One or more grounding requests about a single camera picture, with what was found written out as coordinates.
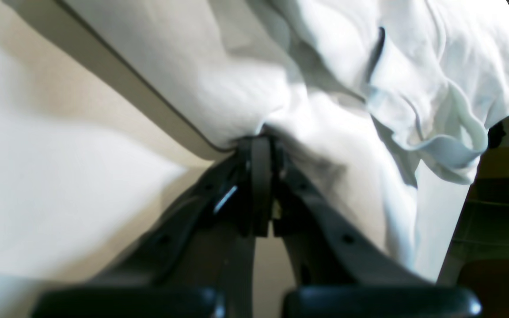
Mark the white T-shirt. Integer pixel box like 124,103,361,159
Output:
66,0,509,280

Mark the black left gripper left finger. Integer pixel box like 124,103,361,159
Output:
30,138,255,318

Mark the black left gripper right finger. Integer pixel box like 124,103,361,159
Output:
254,136,482,318

